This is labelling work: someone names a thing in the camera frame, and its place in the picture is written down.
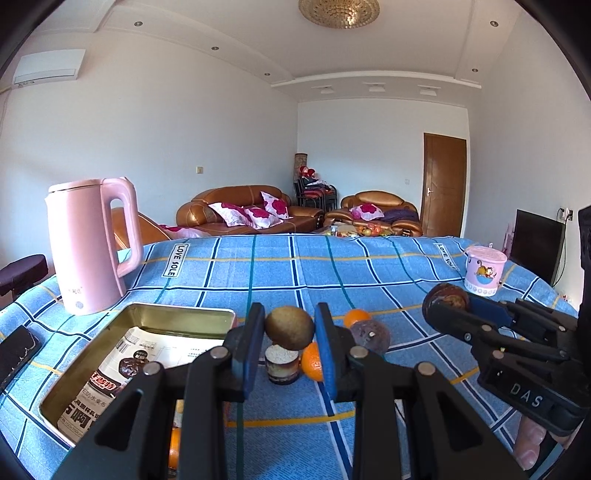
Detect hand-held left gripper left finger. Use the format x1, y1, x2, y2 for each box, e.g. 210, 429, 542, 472
53, 302, 267, 480

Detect brown cylinder white top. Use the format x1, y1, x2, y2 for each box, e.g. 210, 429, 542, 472
264, 344, 301, 385

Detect purple cushioned stool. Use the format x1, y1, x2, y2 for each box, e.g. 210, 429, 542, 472
0, 255, 49, 296

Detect coffee table with food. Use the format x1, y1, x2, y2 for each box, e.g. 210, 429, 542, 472
318, 222, 407, 238

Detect brown wooden door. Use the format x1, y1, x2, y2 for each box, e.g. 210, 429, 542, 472
421, 132, 468, 238

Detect printed paper leaflet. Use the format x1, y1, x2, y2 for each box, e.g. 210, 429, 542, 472
58, 327, 232, 444

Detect white pillow red flowers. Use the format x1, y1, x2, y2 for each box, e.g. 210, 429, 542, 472
209, 202, 252, 227
244, 208, 283, 229
349, 203, 384, 220
261, 191, 291, 219

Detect gold ceiling lamp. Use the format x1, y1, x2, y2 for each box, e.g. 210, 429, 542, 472
298, 0, 380, 29

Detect pink electric kettle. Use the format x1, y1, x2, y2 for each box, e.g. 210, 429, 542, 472
45, 176, 144, 316

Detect olive brown kiwi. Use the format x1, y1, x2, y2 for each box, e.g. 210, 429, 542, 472
264, 306, 316, 350

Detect pink floral cloth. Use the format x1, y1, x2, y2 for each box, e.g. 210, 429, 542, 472
159, 224, 204, 240

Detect purple fig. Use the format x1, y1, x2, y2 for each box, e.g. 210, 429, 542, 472
349, 319, 391, 355

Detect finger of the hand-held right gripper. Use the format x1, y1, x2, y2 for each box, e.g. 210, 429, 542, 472
464, 295, 580, 342
428, 302, 570, 366

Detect black smartphone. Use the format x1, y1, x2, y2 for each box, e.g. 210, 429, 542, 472
0, 324, 38, 388

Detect pink metal tin box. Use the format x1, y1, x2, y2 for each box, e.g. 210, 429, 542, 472
39, 302, 237, 450

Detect person's right hand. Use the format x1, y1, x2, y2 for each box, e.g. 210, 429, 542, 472
515, 415, 550, 469

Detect large orange mandarin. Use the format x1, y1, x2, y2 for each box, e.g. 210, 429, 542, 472
301, 342, 326, 382

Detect brown leather sofa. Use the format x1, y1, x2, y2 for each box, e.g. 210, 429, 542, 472
176, 185, 325, 236

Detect pink cartoon plastic cup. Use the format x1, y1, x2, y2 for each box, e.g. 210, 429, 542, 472
463, 246, 507, 296

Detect white air conditioner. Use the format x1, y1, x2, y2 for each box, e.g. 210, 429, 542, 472
13, 48, 87, 87

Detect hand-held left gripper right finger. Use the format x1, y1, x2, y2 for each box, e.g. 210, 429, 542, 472
314, 302, 520, 480

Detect blue plaid tablecloth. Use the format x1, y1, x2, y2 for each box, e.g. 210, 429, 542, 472
0, 234, 583, 480

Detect black television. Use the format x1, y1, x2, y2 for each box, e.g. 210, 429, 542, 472
508, 209, 566, 287

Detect brown leather armchair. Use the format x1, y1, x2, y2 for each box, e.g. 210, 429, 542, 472
111, 208, 174, 250
341, 190, 423, 237

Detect stacked dark chairs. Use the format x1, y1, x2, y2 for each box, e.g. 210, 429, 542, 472
294, 175, 337, 208

